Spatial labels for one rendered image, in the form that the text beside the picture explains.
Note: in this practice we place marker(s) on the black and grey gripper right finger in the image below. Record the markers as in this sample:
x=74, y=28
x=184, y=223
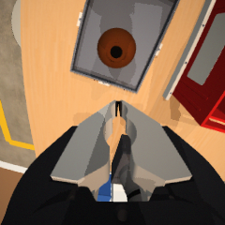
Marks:
x=161, y=158

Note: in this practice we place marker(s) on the brown glass bottle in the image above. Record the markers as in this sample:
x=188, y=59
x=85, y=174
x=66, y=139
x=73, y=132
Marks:
x=116, y=50

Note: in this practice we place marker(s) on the red plastic bottle crate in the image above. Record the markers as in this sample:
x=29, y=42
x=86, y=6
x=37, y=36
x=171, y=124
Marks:
x=201, y=88

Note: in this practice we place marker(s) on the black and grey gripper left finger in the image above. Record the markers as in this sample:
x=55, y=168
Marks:
x=78, y=158

